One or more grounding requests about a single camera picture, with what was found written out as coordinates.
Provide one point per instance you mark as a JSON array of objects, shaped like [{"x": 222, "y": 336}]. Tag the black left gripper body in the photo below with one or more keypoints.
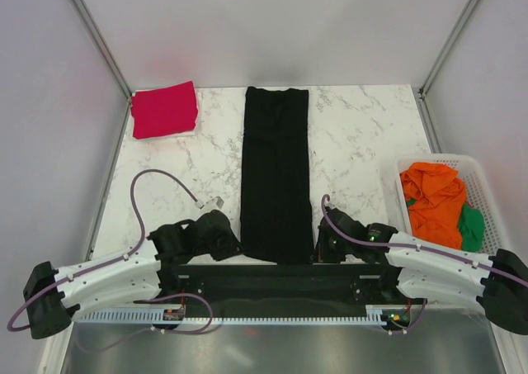
[{"x": 223, "y": 248}]

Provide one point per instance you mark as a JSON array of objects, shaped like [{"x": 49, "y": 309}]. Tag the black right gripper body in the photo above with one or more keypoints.
[{"x": 332, "y": 251}]

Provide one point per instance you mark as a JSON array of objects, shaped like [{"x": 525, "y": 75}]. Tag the aluminium frame post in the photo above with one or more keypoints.
[
  {"x": 461, "y": 23},
  {"x": 90, "y": 25}
]

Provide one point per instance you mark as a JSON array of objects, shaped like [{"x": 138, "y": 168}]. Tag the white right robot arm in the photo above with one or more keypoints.
[{"x": 416, "y": 270}]

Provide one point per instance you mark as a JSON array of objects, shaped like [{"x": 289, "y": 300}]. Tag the left aluminium frame post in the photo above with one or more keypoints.
[{"x": 90, "y": 25}]

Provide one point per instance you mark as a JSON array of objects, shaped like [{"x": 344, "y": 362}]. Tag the orange t shirt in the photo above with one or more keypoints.
[{"x": 435, "y": 197}]

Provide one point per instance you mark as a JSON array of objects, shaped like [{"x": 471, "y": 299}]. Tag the green t shirt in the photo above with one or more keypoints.
[{"x": 470, "y": 227}]

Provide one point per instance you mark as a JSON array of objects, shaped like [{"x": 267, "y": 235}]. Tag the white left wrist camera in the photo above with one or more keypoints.
[{"x": 215, "y": 203}]

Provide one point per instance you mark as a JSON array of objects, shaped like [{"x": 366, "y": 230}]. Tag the black t shirt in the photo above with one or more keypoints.
[{"x": 276, "y": 214}]

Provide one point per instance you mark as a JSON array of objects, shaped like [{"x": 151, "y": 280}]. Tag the folded magenta t shirt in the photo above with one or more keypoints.
[{"x": 164, "y": 110}]

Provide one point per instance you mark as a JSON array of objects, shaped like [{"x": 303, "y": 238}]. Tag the right aluminium frame post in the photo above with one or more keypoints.
[{"x": 461, "y": 23}]

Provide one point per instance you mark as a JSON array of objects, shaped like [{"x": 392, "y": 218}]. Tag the white plastic laundry basket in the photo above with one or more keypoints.
[{"x": 479, "y": 195}]

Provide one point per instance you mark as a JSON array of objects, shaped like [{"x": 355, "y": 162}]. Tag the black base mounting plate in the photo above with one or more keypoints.
[{"x": 283, "y": 291}]

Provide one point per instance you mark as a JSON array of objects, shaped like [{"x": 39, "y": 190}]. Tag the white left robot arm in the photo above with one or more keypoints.
[{"x": 55, "y": 297}]

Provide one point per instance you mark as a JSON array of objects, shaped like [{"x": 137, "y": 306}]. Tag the white slotted cable duct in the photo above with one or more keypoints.
[{"x": 162, "y": 316}]

